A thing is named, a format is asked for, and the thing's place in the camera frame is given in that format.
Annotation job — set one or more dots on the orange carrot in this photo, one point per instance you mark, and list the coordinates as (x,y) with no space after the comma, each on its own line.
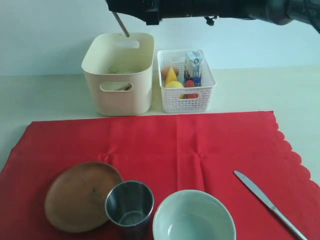
(189,84)

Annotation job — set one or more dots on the steel table knife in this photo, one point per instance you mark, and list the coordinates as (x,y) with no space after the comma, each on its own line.
(268,203)

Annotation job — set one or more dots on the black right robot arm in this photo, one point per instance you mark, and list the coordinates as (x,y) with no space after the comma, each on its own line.
(278,12)

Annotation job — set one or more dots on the brown wooden plate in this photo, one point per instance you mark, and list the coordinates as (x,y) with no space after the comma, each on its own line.
(75,201)

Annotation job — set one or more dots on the cream plastic bin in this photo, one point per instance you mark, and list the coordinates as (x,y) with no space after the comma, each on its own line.
(114,60)

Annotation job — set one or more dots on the brown egg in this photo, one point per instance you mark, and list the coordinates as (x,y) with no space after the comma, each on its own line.
(166,69)

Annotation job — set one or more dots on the fried chicken nugget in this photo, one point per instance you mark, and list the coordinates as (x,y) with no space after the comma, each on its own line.
(191,96)

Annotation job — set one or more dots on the stainless steel cup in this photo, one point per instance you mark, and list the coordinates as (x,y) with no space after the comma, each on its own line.
(129,206)

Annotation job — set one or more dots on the white perforated plastic basket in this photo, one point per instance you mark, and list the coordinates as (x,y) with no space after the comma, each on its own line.
(176,58)

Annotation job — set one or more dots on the wooden chopstick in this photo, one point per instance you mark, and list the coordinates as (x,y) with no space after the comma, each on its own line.
(124,87)
(121,24)

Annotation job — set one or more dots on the yellow lemon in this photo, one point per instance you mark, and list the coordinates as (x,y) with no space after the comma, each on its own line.
(175,85)

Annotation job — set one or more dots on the yellow cheese wedge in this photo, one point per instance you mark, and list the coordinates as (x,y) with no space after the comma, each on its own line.
(171,76)

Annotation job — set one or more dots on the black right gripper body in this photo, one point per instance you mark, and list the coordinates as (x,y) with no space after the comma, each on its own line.
(145,10)

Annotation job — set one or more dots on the pale green ceramic bowl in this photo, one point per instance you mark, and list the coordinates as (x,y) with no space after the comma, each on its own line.
(192,215)

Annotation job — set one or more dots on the red table cloth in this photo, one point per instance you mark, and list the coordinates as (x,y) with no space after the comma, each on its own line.
(168,153)

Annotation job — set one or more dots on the small milk carton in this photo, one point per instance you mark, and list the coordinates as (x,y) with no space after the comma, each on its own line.
(193,66)

